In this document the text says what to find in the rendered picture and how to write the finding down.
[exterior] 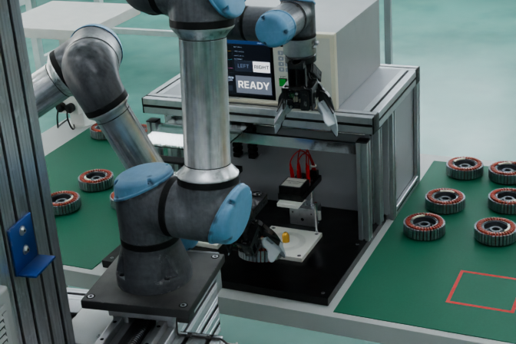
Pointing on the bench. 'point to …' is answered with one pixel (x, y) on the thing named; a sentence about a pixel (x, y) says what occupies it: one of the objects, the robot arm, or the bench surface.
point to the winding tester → (331, 46)
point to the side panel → (404, 150)
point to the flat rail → (297, 142)
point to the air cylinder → (304, 214)
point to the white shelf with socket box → (114, 18)
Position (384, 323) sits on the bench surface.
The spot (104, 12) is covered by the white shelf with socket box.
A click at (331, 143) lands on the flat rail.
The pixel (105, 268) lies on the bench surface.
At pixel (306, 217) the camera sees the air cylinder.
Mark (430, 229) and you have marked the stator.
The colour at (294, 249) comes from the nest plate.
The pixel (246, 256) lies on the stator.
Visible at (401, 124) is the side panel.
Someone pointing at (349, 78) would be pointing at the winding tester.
